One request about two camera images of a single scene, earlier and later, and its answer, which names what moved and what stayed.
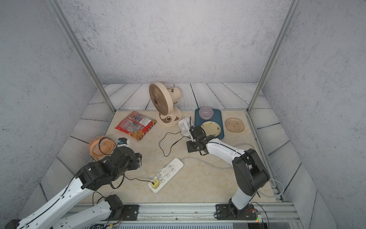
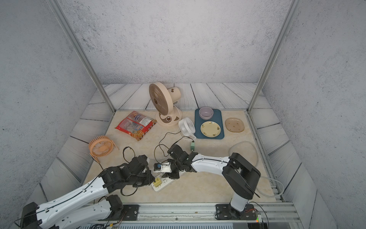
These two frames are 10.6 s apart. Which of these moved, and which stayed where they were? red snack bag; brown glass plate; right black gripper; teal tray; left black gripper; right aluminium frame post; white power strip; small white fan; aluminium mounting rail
Moved: right black gripper; white power strip; left black gripper
Stayed: aluminium mounting rail; right aluminium frame post; brown glass plate; small white fan; teal tray; red snack bag
